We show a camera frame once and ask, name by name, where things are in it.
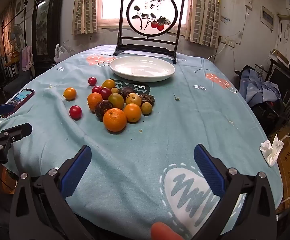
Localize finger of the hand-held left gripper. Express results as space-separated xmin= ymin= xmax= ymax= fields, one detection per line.
xmin=0 ymin=102 xmax=17 ymax=118
xmin=0 ymin=123 xmax=33 ymax=144

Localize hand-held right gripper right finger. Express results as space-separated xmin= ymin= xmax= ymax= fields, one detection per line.
xmin=192 ymin=144 xmax=278 ymax=240

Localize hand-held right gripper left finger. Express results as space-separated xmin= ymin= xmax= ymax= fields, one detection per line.
xmin=9 ymin=145 xmax=93 ymax=240

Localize small orange tomato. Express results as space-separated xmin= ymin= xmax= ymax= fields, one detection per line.
xmin=63 ymin=87 xmax=77 ymax=101

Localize large orange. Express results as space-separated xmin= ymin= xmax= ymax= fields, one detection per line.
xmin=103 ymin=108 xmax=127 ymax=132

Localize medium orange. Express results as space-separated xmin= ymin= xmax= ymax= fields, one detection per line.
xmin=87 ymin=92 xmax=103 ymax=112
xmin=123 ymin=103 xmax=142 ymax=123

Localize green-orange tangerine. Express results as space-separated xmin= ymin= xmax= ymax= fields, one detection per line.
xmin=108 ymin=93 xmax=124 ymax=110

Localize yellow loquat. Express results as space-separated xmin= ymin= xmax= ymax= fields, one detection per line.
xmin=125 ymin=93 xmax=142 ymax=106

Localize dark passion fruit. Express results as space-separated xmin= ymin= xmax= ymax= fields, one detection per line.
xmin=139 ymin=94 xmax=155 ymax=107
xmin=95 ymin=100 xmax=114 ymax=122
xmin=119 ymin=86 xmax=135 ymax=99

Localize white oval plate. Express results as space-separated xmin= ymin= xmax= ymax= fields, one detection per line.
xmin=109 ymin=56 xmax=176 ymax=82

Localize person's right hand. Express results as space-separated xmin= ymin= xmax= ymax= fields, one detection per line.
xmin=151 ymin=222 xmax=185 ymax=240

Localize smartphone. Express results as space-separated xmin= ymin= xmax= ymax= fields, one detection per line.
xmin=1 ymin=88 xmax=35 ymax=118

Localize light blue printed tablecloth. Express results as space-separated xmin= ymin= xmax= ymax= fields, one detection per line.
xmin=0 ymin=44 xmax=284 ymax=240

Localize pink cloth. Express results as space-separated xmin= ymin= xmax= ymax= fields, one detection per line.
xmin=22 ymin=45 xmax=33 ymax=72

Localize crumpled white tissue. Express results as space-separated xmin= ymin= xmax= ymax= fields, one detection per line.
xmin=260 ymin=134 xmax=284 ymax=167

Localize standing fan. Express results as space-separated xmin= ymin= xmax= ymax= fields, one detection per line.
xmin=8 ymin=24 xmax=24 ymax=53

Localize white plastic bag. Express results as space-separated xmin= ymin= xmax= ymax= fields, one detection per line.
xmin=53 ymin=44 xmax=71 ymax=63

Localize dark red cherry tomato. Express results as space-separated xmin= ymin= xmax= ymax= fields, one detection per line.
xmin=98 ymin=87 xmax=112 ymax=100

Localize yellow-orange tomato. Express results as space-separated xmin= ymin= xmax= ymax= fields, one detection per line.
xmin=101 ymin=79 xmax=116 ymax=90

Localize dark wooden framed painting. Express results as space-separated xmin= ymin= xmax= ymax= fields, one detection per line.
xmin=32 ymin=0 xmax=66 ymax=63

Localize blue clothes pile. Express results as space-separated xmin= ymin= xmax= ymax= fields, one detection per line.
xmin=240 ymin=67 xmax=283 ymax=108

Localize black hat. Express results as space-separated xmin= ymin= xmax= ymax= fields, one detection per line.
xmin=234 ymin=65 xmax=255 ymax=77

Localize computer monitor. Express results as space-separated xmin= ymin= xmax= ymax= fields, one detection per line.
xmin=269 ymin=64 xmax=290 ymax=98

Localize checked curtain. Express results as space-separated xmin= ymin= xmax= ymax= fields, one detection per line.
xmin=185 ymin=0 xmax=220 ymax=48
xmin=72 ymin=0 xmax=105 ymax=35

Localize bright window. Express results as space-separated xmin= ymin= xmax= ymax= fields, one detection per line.
xmin=97 ymin=0 xmax=193 ymax=30

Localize dark framed round painted screen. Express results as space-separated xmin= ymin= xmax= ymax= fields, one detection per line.
xmin=113 ymin=0 xmax=186 ymax=64

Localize wall power outlet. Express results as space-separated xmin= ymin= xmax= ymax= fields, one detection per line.
xmin=220 ymin=37 xmax=237 ymax=47

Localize white wall panel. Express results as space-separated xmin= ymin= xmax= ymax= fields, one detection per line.
xmin=260 ymin=5 xmax=275 ymax=32

